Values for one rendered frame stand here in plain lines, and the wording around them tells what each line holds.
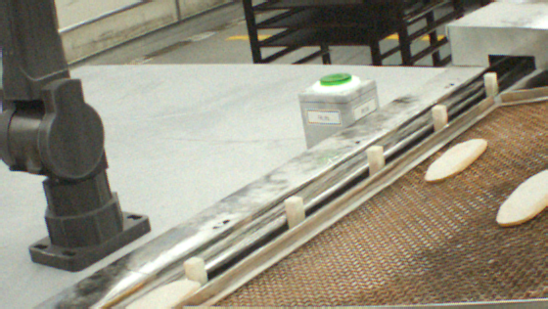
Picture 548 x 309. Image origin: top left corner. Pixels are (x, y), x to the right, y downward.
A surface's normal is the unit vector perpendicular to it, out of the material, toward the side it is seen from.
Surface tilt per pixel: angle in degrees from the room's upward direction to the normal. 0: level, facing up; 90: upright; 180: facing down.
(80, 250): 0
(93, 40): 90
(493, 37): 90
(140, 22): 90
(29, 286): 0
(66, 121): 90
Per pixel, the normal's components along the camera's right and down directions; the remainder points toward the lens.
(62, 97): 0.77, 0.07
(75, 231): -0.07, 0.32
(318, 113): -0.60, 0.34
